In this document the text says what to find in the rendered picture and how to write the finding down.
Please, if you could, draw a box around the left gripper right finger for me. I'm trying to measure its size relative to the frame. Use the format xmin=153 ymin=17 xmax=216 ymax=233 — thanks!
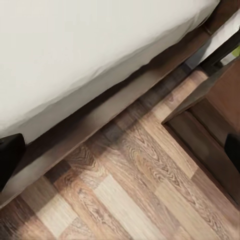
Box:
xmin=224 ymin=133 xmax=240 ymax=173

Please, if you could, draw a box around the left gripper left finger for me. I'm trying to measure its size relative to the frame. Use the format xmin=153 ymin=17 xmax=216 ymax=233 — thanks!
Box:
xmin=0 ymin=133 xmax=26 ymax=193

